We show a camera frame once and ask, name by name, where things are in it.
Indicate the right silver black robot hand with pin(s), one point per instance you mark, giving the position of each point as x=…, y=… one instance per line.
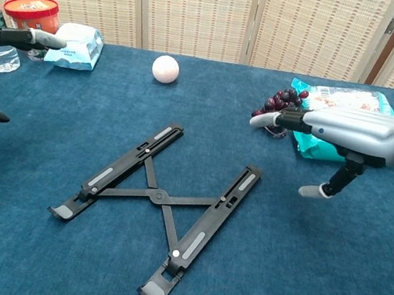
x=362, y=133

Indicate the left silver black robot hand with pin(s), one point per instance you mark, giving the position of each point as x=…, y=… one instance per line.
x=13, y=37

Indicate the black folding laptop stand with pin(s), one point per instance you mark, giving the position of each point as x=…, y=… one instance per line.
x=157, y=196

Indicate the clear green-label water bottle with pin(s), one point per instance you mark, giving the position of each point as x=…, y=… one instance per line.
x=2, y=59

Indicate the red instant noodle cup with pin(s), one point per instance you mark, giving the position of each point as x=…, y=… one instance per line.
x=35, y=14

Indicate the teal clear-window snack pack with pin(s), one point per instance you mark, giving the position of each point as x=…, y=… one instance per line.
x=345, y=97

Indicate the light blue wipes pack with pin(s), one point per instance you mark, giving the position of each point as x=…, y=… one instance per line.
x=77, y=53

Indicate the dark red grape bunch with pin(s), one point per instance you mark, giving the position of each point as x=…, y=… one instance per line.
x=282, y=97

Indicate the black metal hinge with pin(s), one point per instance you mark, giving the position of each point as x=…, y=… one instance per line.
x=391, y=26

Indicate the blue table cloth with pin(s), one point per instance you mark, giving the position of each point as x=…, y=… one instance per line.
x=276, y=259

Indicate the pale pink ball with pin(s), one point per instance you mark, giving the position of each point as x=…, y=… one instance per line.
x=165, y=69

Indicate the bamboo folding screen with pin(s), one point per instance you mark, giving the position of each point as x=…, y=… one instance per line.
x=198, y=14

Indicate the brown wooden post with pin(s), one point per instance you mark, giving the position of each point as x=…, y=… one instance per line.
x=385, y=57

